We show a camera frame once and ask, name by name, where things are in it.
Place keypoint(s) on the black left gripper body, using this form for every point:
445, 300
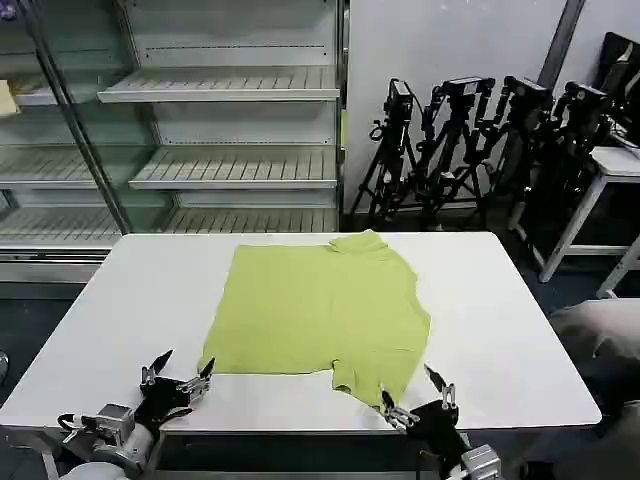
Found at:
162, 400

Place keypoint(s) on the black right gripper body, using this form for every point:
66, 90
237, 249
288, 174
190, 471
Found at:
437, 427

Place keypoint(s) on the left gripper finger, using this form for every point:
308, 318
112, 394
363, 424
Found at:
202, 377
159, 364

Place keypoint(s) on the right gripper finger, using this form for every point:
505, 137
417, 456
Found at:
397, 414
446, 395

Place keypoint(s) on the lime green polo shirt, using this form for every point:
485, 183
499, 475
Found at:
320, 310

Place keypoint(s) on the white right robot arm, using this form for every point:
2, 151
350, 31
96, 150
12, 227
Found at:
482, 462

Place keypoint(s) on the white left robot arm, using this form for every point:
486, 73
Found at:
100, 450

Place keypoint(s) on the large white table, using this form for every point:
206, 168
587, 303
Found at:
500, 325

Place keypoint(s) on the person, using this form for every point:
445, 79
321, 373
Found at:
600, 350

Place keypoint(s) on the white open shelf unit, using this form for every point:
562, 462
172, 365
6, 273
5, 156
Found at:
240, 165

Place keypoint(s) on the glass-sided shelf rack with goods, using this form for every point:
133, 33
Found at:
45, 165

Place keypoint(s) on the small white side table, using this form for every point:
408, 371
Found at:
617, 167

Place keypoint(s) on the black monitor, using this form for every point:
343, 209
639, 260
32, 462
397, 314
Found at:
620, 65

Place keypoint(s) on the black camera tripod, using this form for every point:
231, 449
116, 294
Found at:
522, 130
570, 165
457, 140
395, 145

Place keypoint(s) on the grey wall conduit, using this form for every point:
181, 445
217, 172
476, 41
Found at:
562, 50

